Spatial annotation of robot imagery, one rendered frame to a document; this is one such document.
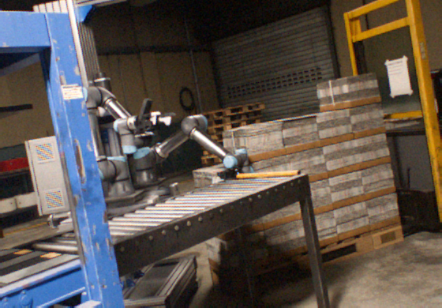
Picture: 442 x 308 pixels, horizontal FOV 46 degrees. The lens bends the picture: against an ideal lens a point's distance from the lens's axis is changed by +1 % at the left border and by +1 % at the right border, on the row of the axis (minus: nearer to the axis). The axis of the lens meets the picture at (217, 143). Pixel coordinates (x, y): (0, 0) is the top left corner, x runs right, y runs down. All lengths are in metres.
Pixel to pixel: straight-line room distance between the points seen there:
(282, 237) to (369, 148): 0.97
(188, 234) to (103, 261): 0.56
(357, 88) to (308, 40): 7.22
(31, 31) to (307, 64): 9.83
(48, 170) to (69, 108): 1.79
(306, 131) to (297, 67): 7.66
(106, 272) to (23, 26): 0.74
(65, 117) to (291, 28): 9.98
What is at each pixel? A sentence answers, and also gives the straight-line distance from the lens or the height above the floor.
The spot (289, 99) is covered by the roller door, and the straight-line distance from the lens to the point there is 11.45.
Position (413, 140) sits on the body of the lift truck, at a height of 0.70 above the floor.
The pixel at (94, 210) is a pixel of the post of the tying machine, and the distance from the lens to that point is 1.57.
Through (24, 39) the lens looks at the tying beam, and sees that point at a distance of 1.53.
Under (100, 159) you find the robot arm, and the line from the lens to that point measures 2.91.
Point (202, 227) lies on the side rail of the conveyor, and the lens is 2.12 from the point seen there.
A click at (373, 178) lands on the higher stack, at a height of 0.51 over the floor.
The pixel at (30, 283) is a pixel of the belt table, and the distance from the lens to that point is 1.66.
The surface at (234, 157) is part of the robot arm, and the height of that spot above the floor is 0.91.
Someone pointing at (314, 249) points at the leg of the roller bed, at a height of 0.41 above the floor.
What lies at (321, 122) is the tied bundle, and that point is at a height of 1.00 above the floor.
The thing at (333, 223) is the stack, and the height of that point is 0.28.
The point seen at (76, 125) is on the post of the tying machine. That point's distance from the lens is 1.55.
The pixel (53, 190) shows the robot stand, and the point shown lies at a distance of 3.32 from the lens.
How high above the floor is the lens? 1.17
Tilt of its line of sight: 3 degrees down
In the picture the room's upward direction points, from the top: 10 degrees counter-clockwise
